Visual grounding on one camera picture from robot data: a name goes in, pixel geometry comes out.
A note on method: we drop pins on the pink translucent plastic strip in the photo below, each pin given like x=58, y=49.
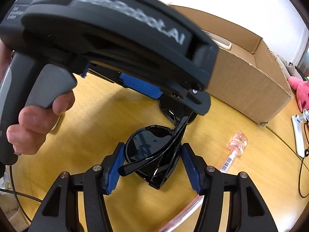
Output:
x=178, y=216

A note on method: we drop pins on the black sunglasses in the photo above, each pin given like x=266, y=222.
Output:
x=144, y=145

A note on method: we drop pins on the pink pen with clear topper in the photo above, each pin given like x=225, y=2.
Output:
x=237, y=142

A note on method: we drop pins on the person's left hand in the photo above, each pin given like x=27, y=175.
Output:
x=31, y=130

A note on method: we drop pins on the white flat case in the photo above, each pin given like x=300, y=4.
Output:
x=221, y=42

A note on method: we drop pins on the brown cardboard box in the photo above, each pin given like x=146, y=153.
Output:
x=241, y=82

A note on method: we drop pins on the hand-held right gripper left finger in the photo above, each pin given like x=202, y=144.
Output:
x=113, y=171

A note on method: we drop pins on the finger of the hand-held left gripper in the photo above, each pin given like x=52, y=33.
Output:
x=85, y=70
x=140, y=87

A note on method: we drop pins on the white crumpled paper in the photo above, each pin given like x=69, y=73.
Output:
x=4, y=181

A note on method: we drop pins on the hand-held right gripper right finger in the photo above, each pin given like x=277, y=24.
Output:
x=193, y=171

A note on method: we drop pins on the white folding phone stand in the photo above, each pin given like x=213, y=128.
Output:
x=299, y=137

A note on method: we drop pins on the pink plush bear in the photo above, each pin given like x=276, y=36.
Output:
x=300, y=91

